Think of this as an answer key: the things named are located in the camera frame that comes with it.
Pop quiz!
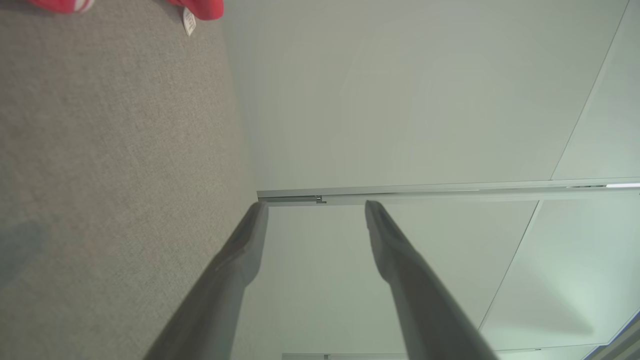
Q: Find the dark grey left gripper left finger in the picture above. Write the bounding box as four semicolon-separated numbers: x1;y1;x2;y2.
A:
144;201;270;360

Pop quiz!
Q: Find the red Bulls jersey shirt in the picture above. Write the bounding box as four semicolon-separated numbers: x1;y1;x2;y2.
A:
27;0;224;37

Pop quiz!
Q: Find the grey partition post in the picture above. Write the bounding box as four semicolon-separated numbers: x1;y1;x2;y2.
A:
256;177;640;207

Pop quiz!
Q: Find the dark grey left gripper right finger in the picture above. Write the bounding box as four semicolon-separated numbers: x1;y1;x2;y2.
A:
365;200;501;360

